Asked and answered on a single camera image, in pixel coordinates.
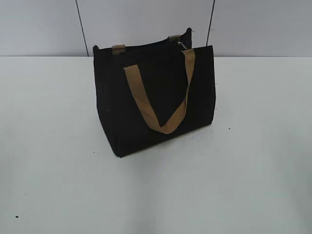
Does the black bag with tan handles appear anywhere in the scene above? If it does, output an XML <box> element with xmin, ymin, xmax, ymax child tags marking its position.
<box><xmin>93</xmin><ymin>28</ymin><xmax>216</xmax><ymax>157</ymax></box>

